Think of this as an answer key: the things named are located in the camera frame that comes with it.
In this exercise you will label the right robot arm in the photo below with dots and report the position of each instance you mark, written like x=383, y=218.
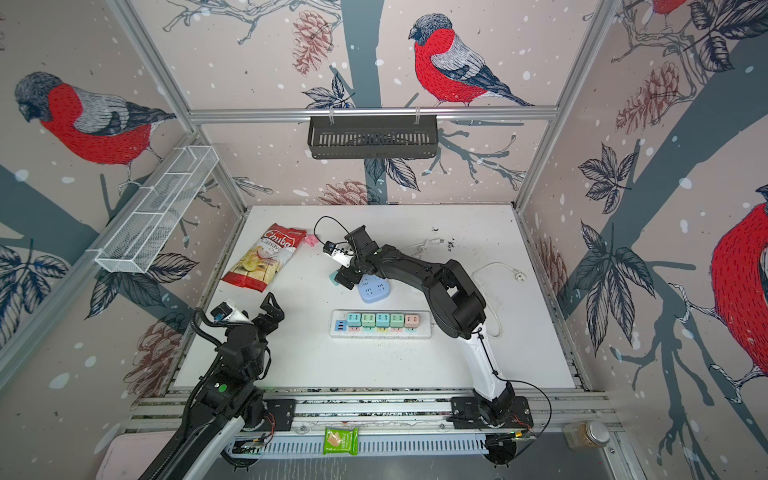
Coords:
x=458, y=308

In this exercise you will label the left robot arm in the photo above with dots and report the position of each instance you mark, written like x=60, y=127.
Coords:
x=226, y=398

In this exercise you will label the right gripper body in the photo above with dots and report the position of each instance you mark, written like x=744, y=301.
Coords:
x=356, y=270

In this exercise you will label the pink USB charger plug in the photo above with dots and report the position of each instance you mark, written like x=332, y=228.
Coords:
x=412, y=321

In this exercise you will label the blue square power socket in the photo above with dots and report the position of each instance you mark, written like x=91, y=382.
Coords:
x=373, y=289

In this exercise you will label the clear jar with lid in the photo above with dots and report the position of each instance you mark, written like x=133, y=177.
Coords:
x=586, y=435

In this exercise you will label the white wire wall basket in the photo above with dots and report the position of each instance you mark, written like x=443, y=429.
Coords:
x=140, y=238

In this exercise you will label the pink pig toy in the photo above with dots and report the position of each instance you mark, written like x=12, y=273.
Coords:
x=311, y=240

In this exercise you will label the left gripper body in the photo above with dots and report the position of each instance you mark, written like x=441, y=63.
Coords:
x=260, y=361

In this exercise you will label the white multicolour power strip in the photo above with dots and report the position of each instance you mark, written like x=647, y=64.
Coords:
x=338, y=326

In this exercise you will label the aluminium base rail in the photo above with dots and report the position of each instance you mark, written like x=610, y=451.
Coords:
x=399, y=423

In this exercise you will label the green snack packet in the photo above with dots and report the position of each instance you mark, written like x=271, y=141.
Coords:
x=341, y=441

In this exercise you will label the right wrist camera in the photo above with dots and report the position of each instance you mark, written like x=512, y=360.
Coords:
x=338, y=253

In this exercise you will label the pink tray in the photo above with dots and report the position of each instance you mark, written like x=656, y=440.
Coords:
x=129, y=455

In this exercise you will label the black wall basket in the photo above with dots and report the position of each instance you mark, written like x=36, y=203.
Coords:
x=373, y=137

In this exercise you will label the red chips bag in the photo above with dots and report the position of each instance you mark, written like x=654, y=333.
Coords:
x=257, y=268

